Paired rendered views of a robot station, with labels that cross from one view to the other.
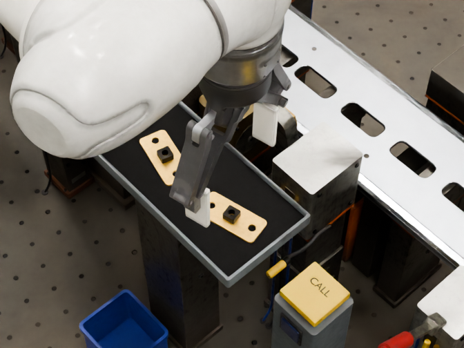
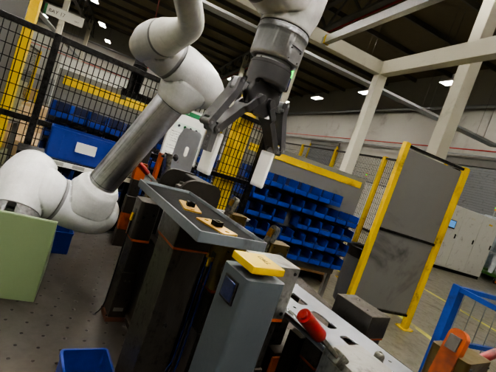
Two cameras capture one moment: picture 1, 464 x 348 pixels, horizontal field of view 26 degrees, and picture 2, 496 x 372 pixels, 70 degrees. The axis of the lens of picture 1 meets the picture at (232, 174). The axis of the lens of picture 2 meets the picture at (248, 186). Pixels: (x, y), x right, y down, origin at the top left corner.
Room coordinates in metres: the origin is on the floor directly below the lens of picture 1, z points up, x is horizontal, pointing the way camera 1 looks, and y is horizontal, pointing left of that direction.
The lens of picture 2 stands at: (0.05, -0.12, 1.30)
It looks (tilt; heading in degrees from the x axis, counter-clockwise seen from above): 4 degrees down; 8
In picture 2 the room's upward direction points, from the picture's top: 19 degrees clockwise
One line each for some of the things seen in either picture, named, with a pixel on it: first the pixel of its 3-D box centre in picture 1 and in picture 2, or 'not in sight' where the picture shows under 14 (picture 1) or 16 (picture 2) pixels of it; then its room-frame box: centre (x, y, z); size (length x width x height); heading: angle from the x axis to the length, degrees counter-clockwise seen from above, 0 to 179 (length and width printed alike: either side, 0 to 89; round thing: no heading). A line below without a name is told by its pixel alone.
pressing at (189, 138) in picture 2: not in sight; (181, 163); (1.71, 0.47, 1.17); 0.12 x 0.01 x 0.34; 132
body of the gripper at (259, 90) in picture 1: (234, 85); (263, 89); (0.67, 0.00, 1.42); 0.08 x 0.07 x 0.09; 146
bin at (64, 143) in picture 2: not in sight; (84, 147); (1.56, 0.88, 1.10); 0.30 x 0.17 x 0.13; 129
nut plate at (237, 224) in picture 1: (231, 215); (217, 224); (0.67, 0.00, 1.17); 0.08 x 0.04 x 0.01; 56
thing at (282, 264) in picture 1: (300, 250); not in sight; (0.72, -0.09, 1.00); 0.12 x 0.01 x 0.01; 132
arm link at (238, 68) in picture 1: (235, 36); (277, 48); (0.67, 0.00, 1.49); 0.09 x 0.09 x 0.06
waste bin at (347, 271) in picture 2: not in sight; (357, 275); (4.57, -1.14, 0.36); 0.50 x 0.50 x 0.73
